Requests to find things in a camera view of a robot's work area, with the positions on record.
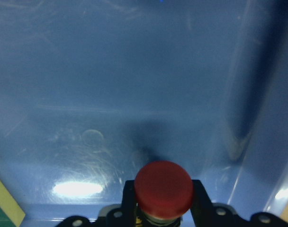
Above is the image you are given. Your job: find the blue plastic tray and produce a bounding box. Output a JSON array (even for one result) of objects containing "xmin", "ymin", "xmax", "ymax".
[{"xmin": 0, "ymin": 0, "xmax": 288, "ymax": 227}]

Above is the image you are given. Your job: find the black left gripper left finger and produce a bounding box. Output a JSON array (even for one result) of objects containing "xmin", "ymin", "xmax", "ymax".
[{"xmin": 103, "ymin": 180, "xmax": 137, "ymax": 227}]

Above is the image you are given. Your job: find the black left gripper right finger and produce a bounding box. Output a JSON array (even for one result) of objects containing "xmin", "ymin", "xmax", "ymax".
[{"xmin": 190, "ymin": 179, "xmax": 239, "ymax": 227}]

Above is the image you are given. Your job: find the red emergency stop button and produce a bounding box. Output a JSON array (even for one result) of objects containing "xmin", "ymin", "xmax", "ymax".
[{"xmin": 134, "ymin": 161, "xmax": 194, "ymax": 224}]

